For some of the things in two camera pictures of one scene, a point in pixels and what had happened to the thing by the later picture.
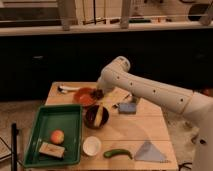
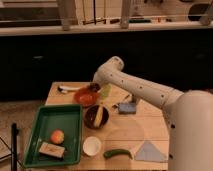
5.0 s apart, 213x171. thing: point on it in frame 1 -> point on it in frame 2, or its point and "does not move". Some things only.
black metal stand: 14,132 does not move
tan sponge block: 51,149 does not move
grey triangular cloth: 149,152 does not move
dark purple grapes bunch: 97,94 -> 94,87
